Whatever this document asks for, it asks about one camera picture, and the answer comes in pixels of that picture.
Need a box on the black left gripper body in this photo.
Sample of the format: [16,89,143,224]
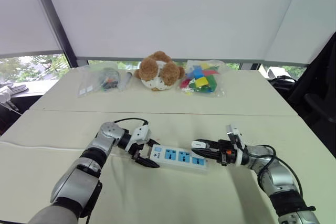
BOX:
[130,141,152,162]

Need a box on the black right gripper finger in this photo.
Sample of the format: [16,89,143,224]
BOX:
[192,148,220,161]
[194,138,220,148]

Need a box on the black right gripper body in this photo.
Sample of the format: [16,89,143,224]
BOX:
[216,139,237,167]

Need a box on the white charger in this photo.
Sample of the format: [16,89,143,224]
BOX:
[191,141,208,150]

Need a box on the white blue power strip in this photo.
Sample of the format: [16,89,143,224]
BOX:
[149,144,210,175]

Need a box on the bag of colourful blocks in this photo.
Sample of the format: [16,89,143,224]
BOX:
[178,59,227,98]

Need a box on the small bag with grey item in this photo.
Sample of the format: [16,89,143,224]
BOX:
[119,70,135,92]

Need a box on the brown white plush toy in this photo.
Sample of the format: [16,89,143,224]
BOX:
[134,50,185,92]

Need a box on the clear bag of dark parts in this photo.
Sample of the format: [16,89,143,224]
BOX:
[77,62,124,99]

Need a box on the white vehicle outside window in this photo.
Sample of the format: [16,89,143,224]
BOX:
[265,66,290,79]

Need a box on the black office chair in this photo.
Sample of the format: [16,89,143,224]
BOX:
[270,31,336,156]

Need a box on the wide white roller blind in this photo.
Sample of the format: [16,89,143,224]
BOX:
[40,0,301,62]

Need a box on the white grey slipper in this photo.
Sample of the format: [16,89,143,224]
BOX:
[0,82,28,96]

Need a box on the black window pillar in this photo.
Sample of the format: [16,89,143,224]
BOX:
[26,0,79,69]

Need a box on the narrow white roller blind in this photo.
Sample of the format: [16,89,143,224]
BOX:
[264,0,336,65]
[0,0,64,58]

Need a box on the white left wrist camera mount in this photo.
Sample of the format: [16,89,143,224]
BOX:
[128,126,151,152]

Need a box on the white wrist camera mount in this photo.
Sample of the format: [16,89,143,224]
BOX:
[128,126,151,152]
[226,123,247,168]

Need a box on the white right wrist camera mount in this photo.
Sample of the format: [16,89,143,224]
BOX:
[226,123,247,168]

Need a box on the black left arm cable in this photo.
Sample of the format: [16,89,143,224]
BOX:
[112,118,150,131]

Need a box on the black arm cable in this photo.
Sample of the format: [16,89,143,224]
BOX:
[243,144,305,201]
[112,118,150,131]

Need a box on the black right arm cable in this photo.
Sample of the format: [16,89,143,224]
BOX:
[243,144,305,201]

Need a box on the white power strip cable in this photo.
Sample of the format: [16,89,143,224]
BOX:
[0,141,133,159]

